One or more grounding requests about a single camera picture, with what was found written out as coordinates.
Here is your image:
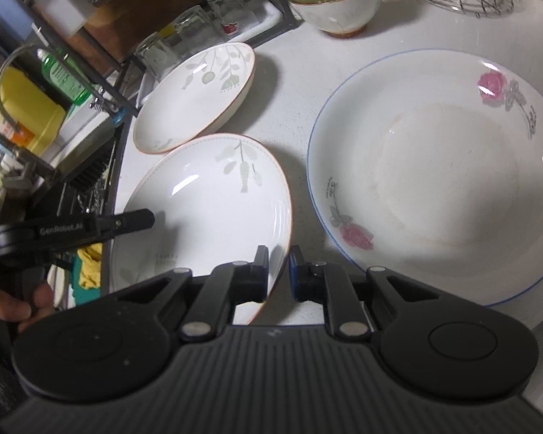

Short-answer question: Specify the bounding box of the leaf plate orange rim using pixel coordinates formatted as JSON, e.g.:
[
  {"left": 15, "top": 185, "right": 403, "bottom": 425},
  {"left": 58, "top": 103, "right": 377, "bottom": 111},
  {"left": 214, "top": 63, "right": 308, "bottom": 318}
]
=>
[
  {"left": 133, "top": 42, "right": 256, "bottom": 155},
  {"left": 108, "top": 133, "right": 294, "bottom": 326}
]

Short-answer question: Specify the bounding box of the large rose plate blue rim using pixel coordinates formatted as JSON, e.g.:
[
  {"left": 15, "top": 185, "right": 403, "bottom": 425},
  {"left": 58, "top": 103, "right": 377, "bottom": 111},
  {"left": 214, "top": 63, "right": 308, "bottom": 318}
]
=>
[{"left": 307, "top": 49, "right": 543, "bottom": 306}]

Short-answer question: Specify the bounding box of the person left hand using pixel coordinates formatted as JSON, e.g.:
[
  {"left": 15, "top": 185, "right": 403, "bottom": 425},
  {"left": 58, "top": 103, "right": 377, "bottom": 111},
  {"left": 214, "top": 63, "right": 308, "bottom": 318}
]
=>
[{"left": 0, "top": 282, "right": 55, "bottom": 332}]

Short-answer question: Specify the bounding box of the yellow oil bottle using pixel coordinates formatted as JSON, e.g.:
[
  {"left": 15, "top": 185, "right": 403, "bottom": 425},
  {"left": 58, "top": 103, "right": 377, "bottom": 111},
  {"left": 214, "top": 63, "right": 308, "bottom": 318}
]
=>
[{"left": 0, "top": 67, "right": 66, "bottom": 156}]

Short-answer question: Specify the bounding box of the sink faucet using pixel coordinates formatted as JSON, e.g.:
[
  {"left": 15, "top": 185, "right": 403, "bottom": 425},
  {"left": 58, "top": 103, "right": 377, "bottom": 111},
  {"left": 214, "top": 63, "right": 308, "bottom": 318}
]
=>
[{"left": 0, "top": 44, "right": 102, "bottom": 155}]

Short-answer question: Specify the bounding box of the green dish soap bottle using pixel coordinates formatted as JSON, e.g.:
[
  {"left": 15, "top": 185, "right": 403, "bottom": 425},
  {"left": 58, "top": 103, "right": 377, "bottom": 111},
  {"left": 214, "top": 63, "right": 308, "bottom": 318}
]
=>
[{"left": 37, "top": 49, "right": 91, "bottom": 107}]

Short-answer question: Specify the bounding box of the black metal shelf rack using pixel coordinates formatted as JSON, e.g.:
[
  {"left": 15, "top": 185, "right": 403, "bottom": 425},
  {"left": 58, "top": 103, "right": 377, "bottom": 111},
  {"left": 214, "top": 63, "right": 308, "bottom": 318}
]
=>
[{"left": 14, "top": 0, "right": 299, "bottom": 116}]

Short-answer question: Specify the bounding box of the drinking glass left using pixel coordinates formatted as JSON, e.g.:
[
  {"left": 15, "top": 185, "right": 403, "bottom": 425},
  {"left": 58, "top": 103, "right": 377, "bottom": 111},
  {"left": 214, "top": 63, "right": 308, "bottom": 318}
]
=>
[{"left": 135, "top": 33, "right": 179, "bottom": 81}]

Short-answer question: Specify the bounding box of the drinking glass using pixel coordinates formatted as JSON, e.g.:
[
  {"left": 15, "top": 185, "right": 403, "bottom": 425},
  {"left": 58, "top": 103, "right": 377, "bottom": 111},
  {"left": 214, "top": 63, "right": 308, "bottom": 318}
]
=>
[
  {"left": 135, "top": 33, "right": 179, "bottom": 81},
  {"left": 173, "top": 5, "right": 220, "bottom": 55},
  {"left": 207, "top": 0, "right": 260, "bottom": 38}
]

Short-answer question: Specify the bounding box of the drinking glass middle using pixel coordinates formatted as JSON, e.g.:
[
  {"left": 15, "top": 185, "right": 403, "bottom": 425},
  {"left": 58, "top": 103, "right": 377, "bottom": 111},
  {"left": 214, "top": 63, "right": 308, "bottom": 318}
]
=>
[{"left": 173, "top": 5, "right": 220, "bottom": 55}]

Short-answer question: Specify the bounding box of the white ceramic bowl brown base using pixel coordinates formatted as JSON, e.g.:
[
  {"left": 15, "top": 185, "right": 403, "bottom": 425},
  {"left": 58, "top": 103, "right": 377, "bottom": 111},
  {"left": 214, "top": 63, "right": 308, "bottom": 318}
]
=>
[{"left": 291, "top": 0, "right": 382, "bottom": 38}]

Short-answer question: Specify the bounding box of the drinking glass right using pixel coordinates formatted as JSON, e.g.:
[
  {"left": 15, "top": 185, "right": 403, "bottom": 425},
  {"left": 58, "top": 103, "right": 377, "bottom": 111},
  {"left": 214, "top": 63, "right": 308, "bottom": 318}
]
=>
[{"left": 207, "top": 0, "right": 260, "bottom": 38}]

